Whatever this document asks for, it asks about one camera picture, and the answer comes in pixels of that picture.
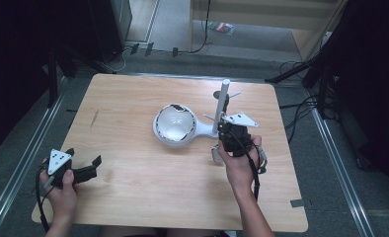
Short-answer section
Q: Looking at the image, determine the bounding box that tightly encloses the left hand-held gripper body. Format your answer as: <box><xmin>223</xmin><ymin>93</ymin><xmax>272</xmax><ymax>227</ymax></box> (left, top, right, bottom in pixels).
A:
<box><xmin>43</xmin><ymin>148</ymin><xmax>99</xmax><ymax>191</ymax></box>

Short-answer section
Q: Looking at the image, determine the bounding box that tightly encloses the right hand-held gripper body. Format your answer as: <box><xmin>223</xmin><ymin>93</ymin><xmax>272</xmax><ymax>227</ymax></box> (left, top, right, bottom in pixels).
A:
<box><xmin>216</xmin><ymin>112</ymin><xmax>260</xmax><ymax>158</ymax></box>

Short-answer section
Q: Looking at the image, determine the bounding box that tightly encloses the white key stand with bowl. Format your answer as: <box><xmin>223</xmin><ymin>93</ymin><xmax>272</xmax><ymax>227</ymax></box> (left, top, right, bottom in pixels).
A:
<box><xmin>152</xmin><ymin>78</ymin><xmax>243</xmax><ymax>148</ymax></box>

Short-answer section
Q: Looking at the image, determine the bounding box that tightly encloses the person's right hand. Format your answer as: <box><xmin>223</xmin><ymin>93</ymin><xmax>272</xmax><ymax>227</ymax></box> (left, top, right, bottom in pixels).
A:
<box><xmin>217</xmin><ymin>133</ymin><xmax>263</xmax><ymax>196</ymax></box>

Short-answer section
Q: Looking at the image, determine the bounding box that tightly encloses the person's left hand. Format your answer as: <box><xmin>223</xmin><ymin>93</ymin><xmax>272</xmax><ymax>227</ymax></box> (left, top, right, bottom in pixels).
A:
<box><xmin>39</xmin><ymin>159</ymin><xmax>79</xmax><ymax>215</ymax></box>

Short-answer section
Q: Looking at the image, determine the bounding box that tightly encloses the black tripod leg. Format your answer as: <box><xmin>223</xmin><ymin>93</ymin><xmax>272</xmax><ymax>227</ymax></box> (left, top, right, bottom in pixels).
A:
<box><xmin>265</xmin><ymin>58</ymin><xmax>319</xmax><ymax>84</ymax></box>

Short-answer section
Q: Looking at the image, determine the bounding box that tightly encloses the colourful packet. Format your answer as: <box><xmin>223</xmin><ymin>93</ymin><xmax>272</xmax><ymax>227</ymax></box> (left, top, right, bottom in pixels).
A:
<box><xmin>207</xmin><ymin>21</ymin><xmax>237</xmax><ymax>36</ymax></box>

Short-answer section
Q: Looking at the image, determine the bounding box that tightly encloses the dark cabinet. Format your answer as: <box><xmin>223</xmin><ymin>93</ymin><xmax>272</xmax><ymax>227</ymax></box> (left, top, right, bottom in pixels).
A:
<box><xmin>86</xmin><ymin>0</ymin><xmax>133</xmax><ymax>64</ymax></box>

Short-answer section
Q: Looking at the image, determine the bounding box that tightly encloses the metal floor rail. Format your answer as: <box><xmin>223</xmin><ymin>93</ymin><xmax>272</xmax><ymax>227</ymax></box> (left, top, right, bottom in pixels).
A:
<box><xmin>0</xmin><ymin>77</ymin><xmax>68</xmax><ymax>237</ymax></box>
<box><xmin>309</xmin><ymin>107</ymin><xmax>378</xmax><ymax>237</ymax></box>

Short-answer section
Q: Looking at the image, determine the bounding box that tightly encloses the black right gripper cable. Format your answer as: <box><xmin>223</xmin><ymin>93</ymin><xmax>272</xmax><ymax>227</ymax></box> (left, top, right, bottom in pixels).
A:
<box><xmin>226</xmin><ymin>129</ymin><xmax>262</xmax><ymax>202</ymax></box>

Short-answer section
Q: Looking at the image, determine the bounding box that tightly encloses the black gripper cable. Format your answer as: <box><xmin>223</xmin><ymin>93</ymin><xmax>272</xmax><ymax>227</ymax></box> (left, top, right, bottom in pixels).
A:
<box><xmin>226</xmin><ymin>129</ymin><xmax>262</xmax><ymax>202</ymax></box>
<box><xmin>35</xmin><ymin>167</ymin><xmax>52</xmax><ymax>233</ymax></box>

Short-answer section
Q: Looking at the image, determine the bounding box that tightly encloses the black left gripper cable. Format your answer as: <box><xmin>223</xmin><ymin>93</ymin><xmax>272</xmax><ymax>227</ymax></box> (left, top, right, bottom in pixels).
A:
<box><xmin>35</xmin><ymin>167</ymin><xmax>52</xmax><ymax>233</ymax></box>

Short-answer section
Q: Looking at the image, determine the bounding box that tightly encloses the black floor cable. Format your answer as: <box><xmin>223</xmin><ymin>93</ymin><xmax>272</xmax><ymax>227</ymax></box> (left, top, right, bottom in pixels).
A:
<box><xmin>278</xmin><ymin>94</ymin><xmax>319</xmax><ymax>111</ymax></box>
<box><xmin>286</xmin><ymin>102</ymin><xmax>318</xmax><ymax>144</ymax></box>

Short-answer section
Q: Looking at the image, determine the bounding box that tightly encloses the white floor cable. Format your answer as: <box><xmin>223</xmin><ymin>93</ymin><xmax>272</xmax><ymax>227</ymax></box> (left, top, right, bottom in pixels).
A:
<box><xmin>100</xmin><ymin>48</ymin><xmax>131</xmax><ymax>74</ymax></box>

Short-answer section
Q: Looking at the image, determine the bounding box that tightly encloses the black hanging cable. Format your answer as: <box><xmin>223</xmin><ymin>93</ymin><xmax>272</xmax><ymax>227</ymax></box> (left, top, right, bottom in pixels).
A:
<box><xmin>188</xmin><ymin>0</ymin><xmax>214</xmax><ymax>54</ymax></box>

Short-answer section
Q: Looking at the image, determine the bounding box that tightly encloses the wooden shelf frame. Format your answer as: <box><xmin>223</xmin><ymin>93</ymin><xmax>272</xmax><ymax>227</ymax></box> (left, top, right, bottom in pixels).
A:
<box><xmin>189</xmin><ymin>0</ymin><xmax>350</xmax><ymax>62</ymax></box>

